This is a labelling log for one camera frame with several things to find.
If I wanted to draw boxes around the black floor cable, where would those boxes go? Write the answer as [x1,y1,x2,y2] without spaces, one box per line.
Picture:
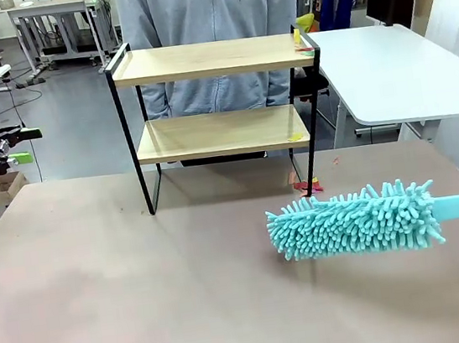
[0,68,47,130]

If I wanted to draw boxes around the person's grey hoodie torso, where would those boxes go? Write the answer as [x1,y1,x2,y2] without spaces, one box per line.
[117,0,312,125]

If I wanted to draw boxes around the yellow-green background object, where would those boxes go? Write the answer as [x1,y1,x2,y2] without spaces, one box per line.
[295,13,319,35]

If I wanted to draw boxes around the person's right forearm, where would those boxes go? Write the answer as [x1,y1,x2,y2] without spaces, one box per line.
[120,18,178,124]

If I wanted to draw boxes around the two-tier wood metal shelf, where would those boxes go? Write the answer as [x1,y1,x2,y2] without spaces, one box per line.
[102,16,340,222]

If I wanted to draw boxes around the person's left forearm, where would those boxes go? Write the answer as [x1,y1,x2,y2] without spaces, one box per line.
[253,1,312,108]

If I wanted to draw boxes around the cardboard box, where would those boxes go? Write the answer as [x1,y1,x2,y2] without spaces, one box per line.
[0,169,32,209]

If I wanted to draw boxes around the large white curved desk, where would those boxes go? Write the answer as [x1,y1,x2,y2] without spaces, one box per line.
[305,13,459,157]

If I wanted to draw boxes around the grey-framed lab table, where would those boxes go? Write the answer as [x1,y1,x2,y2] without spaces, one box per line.
[3,0,126,85]

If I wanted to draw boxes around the teal chenille duster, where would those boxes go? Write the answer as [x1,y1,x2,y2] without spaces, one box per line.
[262,170,459,270]

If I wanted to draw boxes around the square red paper scrap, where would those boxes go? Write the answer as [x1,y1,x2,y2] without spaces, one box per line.
[294,178,326,198]

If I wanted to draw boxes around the black office chair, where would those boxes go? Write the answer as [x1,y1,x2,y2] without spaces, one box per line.
[287,63,331,106]

